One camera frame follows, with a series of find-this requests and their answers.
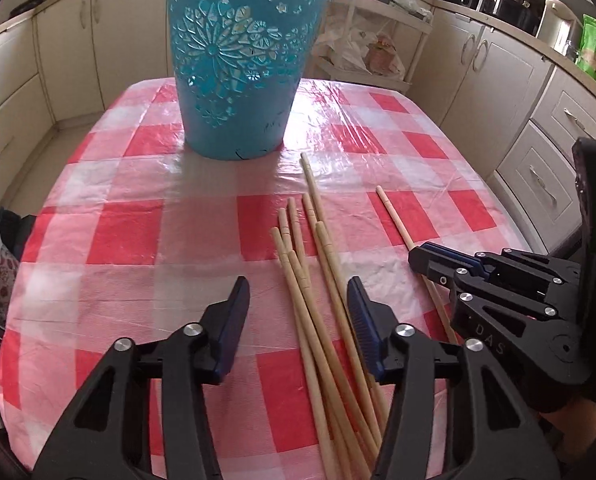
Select white rolling cart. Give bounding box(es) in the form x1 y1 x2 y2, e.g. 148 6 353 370
313 0 435 95

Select white plastic bag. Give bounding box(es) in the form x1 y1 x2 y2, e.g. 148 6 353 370
317 24 370 72

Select red white checkered tablecloth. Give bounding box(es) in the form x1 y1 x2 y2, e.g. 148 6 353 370
0 77 534 480

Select pink plastic bag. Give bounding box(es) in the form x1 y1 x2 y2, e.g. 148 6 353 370
365 34 407 79

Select dark box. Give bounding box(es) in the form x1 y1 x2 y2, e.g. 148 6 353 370
0 206 37 262

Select floral printed bag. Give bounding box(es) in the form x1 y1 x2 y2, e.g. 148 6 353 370
0 242 22 327

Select white thermos jug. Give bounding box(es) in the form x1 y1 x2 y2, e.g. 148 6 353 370
537 0 587 57

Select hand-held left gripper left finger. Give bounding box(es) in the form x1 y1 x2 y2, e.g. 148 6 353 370
30 276 251 480

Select bunch of wooden chopsticks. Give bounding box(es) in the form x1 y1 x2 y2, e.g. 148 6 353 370
270 152 391 480

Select person's right forearm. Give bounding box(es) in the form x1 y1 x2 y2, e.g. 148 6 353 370
540 400 596 480

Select single light wood chopstick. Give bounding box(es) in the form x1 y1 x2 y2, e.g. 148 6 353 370
375 186 460 346

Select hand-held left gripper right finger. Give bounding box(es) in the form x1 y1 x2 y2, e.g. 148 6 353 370
346 276 562 480

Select cream kitchen base cabinets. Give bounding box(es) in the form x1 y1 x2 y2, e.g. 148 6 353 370
0 0 596 271

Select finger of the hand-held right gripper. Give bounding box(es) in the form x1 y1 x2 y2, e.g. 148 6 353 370
427 242 583 322
408 246 593 412

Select blue perforated plastic basket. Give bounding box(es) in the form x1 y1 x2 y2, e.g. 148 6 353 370
165 0 335 161

